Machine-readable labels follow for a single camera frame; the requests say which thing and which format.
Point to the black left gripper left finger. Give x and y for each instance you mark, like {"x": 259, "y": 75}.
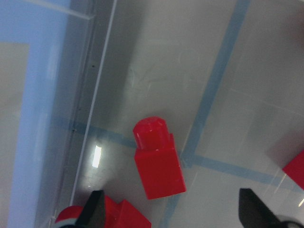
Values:
{"x": 93, "y": 213}

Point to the red block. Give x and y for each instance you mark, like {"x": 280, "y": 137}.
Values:
{"x": 117, "y": 215}
{"x": 295, "y": 169}
{"x": 157, "y": 160}

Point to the clear plastic storage box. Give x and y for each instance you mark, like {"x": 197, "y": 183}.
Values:
{"x": 227, "y": 76}

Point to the blue plastic tray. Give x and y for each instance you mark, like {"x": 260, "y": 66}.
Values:
{"x": 43, "y": 53}

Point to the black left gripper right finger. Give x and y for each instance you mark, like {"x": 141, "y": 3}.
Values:
{"x": 253, "y": 212}

